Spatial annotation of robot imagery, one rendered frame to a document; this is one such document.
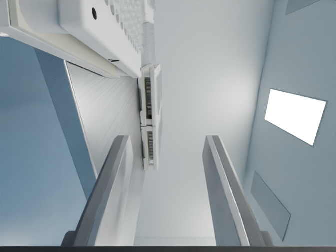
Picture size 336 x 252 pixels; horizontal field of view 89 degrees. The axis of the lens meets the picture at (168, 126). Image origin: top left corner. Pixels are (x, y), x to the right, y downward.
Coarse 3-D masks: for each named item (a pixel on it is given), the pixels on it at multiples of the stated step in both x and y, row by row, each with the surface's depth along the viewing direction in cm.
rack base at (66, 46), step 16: (0, 0) 12; (16, 0) 12; (0, 16) 12; (16, 16) 12; (16, 32) 13; (32, 32) 13; (48, 48) 16; (64, 48) 17; (80, 48) 20; (80, 64) 23; (96, 64) 24; (112, 64) 31
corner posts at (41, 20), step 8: (24, 0) 12; (32, 0) 12; (40, 0) 12; (48, 0) 12; (56, 0) 12; (24, 8) 12; (32, 8) 12; (40, 8) 12; (48, 8) 12; (56, 8) 12; (24, 16) 12; (32, 16) 12; (40, 16) 12; (48, 16) 12; (56, 16) 12; (32, 24) 12; (40, 24) 12; (48, 24) 12; (56, 24) 12; (40, 32) 13; (48, 32) 13; (56, 32) 13; (64, 32) 13; (120, 72) 33
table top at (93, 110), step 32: (64, 64) 22; (64, 96) 24; (96, 96) 31; (128, 96) 55; (64, 128) 26; (96, 128) 31; (128, 128) 55; (96, 160) 31; (128, 192) 55; (128, 224) 55
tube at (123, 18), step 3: (126, 12) 19; (117, 15) 18; (120, 15) 18; (123, 15) 18; (126, 15) 19; (117, 18) 19; (120, 18) 19; (123, 18) 19; (126, 18) 20; (117, 21) 19; (120, 21) 19; (123, 21) 19; (126, 21) 19
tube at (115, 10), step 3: (120, 0) 17; (120, 3) 17; (111, 6) 17; (114, 6) 17; (117, 6) 17; (120, 6) 17; (111, 9) 17; (114, 9) 17; (117, 9) 17; (120, 9) 17; (123, 9) 18; (111, 12) 17; (114, 12) 17; (117, 12) 17; (120, 12) 17; (123, 12) 18
